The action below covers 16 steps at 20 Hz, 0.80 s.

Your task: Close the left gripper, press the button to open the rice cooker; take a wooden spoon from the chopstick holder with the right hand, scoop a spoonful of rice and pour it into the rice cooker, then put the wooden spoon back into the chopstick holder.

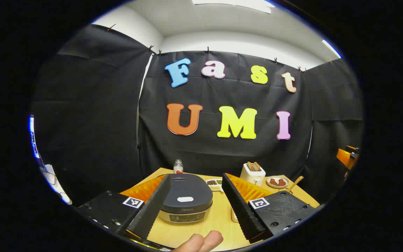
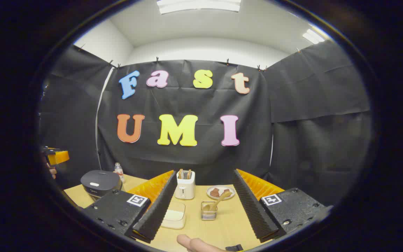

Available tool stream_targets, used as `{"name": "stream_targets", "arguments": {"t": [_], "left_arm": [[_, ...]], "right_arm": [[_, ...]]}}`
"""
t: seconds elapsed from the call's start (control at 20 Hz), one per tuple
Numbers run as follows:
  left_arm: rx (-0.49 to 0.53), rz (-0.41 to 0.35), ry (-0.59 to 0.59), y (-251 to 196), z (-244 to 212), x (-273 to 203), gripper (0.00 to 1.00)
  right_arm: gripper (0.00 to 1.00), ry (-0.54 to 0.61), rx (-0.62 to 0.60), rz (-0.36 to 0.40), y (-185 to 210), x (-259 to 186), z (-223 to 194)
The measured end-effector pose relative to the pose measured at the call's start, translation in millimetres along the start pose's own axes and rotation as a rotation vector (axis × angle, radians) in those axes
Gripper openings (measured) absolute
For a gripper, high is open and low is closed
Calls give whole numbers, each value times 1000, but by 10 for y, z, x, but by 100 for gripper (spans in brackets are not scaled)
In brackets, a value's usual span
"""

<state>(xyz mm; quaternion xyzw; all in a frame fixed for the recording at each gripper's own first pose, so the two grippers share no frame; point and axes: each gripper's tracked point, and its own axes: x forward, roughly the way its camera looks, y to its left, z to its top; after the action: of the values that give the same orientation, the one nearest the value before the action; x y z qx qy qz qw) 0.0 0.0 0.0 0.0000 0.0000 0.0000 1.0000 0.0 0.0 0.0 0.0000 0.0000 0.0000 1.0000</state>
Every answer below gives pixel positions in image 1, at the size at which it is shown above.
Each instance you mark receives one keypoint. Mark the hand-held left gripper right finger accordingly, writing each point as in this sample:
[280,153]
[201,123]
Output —
[241,210]

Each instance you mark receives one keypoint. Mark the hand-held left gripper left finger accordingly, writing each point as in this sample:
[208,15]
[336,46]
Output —
[149,210]

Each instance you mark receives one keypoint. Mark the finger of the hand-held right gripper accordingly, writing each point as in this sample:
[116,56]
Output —
[346,157]

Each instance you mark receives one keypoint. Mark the dark grey rice cooker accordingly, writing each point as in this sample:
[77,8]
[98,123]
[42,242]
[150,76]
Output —
[187,190]

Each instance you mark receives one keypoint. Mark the wooden spoon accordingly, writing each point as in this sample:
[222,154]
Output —
[296,181]

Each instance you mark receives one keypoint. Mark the white toaster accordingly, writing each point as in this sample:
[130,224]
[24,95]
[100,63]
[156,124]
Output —
[252,176]

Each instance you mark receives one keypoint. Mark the white divided snack dish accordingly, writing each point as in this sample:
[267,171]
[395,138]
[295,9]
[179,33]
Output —
[213,184]

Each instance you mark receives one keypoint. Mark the brown meat piece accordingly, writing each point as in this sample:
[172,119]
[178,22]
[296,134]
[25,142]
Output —
[282,182]
[274,182]

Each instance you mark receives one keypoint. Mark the white round plate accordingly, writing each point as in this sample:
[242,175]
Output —
[277,186]

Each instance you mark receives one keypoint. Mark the toast slice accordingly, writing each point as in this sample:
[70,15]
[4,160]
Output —
[257,166]
[249,166]

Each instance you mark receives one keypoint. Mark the small bottle with red label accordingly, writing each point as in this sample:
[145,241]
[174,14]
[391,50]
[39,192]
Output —
[178,167]

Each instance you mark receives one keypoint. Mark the white desk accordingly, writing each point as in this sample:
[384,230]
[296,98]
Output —
[52,180]

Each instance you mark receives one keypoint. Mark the computer monitor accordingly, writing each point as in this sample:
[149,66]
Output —
[33,138]

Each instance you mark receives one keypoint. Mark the ceiling light panel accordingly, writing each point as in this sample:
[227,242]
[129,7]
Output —
[236,4]

